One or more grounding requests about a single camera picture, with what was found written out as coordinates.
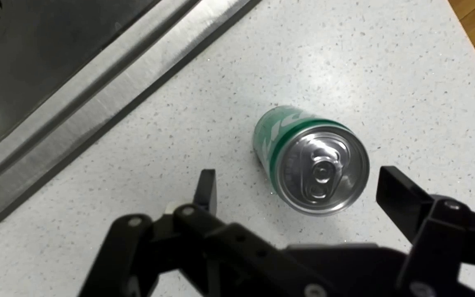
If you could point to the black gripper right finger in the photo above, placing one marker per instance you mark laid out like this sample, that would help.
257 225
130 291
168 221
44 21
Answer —
446 237

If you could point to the stainless steel double sink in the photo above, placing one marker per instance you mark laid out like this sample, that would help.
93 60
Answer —
57 84

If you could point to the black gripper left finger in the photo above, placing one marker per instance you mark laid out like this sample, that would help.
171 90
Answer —
194 258

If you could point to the green soda can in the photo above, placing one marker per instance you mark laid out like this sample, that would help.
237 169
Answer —
321 166

